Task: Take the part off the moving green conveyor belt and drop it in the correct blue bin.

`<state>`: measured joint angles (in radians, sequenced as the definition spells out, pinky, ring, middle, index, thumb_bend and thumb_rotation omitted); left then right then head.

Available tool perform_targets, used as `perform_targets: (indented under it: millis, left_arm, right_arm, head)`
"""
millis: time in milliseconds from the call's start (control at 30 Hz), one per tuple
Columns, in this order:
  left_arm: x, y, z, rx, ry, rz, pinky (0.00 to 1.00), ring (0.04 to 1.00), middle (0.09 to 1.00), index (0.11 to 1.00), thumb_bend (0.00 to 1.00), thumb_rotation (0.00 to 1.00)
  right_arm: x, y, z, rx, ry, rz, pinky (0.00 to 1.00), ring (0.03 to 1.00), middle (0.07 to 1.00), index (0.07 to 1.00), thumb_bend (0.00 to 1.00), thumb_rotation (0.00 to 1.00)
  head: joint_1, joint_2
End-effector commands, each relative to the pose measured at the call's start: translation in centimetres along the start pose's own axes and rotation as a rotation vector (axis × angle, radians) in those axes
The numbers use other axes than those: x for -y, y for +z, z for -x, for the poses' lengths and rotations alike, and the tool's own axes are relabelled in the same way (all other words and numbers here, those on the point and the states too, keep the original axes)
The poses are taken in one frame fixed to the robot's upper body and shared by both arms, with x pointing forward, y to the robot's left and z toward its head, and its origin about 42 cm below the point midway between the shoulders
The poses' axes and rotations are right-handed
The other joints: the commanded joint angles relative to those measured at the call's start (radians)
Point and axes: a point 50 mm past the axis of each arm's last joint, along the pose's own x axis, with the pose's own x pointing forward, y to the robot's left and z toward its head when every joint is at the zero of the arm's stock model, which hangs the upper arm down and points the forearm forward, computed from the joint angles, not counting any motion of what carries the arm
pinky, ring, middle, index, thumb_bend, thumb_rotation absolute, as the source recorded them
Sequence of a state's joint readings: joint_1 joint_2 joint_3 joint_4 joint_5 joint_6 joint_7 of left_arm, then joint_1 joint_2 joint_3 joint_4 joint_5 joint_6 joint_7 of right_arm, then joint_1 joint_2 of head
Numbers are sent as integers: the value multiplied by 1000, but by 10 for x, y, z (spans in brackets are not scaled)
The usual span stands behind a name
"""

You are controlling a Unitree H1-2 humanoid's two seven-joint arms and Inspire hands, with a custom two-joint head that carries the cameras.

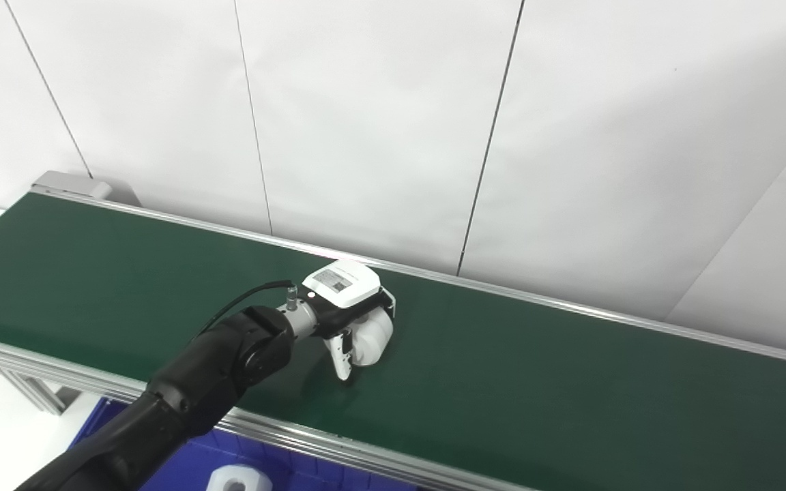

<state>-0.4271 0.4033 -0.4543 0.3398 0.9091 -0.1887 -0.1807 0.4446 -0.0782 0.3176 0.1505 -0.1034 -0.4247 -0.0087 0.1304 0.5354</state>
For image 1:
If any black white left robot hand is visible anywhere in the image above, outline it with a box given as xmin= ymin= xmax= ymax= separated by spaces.
xmin=295 ymin=259 xmax=397 ymax=383

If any white plastic part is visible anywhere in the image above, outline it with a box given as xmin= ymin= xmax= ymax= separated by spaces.
xmin=205 ymin=464 xmax=273 ymax=491
xmin=349 ymin=308 xmax=394 ymax=368

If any green conveyor belt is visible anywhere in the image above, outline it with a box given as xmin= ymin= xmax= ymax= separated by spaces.
xmin=0 ymin=184 xmax=786 ymax=491
xmin=0 ymin=193 xmax=786 ymax=491

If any blue plastic bin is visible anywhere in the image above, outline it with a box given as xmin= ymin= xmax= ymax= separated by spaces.
xmin=69 ymin=398 xmax=421 ymax=491

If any grey conveyor motor box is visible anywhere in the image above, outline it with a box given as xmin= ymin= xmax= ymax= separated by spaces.
xmin=31 ymin=170 xmax=143 ymax=207

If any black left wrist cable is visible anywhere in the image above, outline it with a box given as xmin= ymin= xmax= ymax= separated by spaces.
xmin=188 ymin=280 xmax=298 ymax=342

